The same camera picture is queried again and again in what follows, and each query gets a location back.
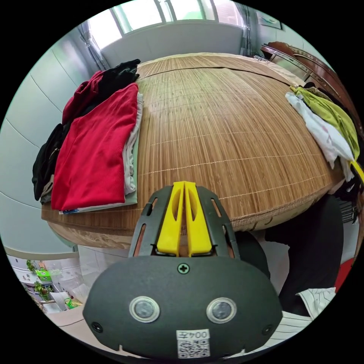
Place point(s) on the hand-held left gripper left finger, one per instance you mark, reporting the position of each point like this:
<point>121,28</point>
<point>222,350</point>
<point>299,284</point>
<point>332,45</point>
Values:
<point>170,227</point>

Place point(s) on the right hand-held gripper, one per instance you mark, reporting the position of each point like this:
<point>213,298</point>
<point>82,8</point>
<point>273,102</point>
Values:
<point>348,210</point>

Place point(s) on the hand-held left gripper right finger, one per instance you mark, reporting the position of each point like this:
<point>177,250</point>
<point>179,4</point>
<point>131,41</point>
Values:
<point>197,230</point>

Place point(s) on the white t-shirt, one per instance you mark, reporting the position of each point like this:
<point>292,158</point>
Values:
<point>324,133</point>

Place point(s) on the heap of unfolded clothes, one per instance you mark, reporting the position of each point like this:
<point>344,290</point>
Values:
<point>331,112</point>

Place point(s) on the person's body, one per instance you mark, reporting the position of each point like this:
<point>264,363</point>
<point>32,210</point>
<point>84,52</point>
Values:
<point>312,241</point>

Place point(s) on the pile of folded clothes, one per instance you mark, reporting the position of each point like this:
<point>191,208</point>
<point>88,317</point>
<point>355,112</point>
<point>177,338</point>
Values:
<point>93,153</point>

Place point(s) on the bed with woven mat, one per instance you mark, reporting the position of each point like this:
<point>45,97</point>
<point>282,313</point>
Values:
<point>221,125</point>

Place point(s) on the brown wooden cupboard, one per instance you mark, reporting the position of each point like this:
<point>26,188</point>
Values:
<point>307,62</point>

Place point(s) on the shelf with plants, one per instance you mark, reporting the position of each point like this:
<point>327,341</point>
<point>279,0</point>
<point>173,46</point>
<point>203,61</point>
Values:
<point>45,284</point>

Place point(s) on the grey curtain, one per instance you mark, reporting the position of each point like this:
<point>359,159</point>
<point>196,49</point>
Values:
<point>250,31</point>
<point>92,47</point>

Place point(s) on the window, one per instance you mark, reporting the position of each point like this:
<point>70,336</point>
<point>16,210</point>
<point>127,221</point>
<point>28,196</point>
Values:
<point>170,14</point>

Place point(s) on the framed wall picture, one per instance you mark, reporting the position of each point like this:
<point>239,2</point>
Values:
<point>269,20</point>

